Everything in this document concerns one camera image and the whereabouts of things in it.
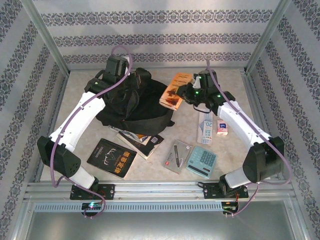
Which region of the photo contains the aluminium rear rail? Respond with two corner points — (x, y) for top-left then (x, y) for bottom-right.
(67, 65), (248, 72)

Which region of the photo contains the dark paperback book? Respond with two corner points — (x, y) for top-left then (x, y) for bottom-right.
(116, 132), (161, 161)

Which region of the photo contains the orange-brown patterned book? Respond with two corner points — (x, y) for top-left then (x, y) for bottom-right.
(159, 72), (195, 111)

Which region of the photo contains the grey pen box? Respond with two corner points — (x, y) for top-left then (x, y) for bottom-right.
(163, 138), (193, 175)

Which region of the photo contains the black fabric backpack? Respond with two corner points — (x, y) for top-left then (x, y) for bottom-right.
(95, 67), (176, 137)

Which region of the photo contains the aluminium frame post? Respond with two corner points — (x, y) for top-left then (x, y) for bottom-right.
(19, 0), (70, 77)
(243, 0), (292, 75)

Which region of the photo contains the right controller board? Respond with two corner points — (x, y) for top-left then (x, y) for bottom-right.
(222, 199), (240, 215)

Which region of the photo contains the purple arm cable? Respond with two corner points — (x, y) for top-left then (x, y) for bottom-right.
(49, 45), (133, 220)
(205, 59), (293, 218)

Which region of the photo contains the white and blue ruler pack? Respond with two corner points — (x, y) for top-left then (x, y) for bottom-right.
(196, 112), (214, 145)

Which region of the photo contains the controller board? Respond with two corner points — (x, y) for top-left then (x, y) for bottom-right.
(81, 202), (103, 211)
(222, 199), (240, 215)

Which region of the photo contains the light blue calculator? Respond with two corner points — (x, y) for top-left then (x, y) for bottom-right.
(186, 145), (218, 179)

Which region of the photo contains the left controller board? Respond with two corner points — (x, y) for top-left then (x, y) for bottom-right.
(81, 202), (103, 211)

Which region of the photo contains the grey metal front panel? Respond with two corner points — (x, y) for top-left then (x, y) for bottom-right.
(23, 211), (305, 240)

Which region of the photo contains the aluminium side rail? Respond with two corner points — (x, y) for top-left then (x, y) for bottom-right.
(33, 73), (70, 183)
(239, 69), (286, 180)

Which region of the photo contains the black book with gold print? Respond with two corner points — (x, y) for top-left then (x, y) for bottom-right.
(86, 138), (138, 180)

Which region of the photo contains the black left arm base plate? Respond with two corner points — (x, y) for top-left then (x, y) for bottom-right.
(69, 183), (116, 201)

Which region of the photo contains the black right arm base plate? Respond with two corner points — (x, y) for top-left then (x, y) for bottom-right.
(197, 181), (250, 200)

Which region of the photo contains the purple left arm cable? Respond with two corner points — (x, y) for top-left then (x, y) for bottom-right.
(49, 45), (133, 220)

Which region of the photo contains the aluminium mounting rail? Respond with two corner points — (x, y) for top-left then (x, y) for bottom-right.
(23, 181), (295, 201)

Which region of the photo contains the grey slotted cable duct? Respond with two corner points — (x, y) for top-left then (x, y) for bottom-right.
(33, 201), (223, 213)

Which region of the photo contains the small red and white tissue pack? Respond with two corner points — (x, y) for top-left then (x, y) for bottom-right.
(216, 119), (229, 136)

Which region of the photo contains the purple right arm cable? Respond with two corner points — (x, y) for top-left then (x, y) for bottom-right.
(205, 59), (293, 218)

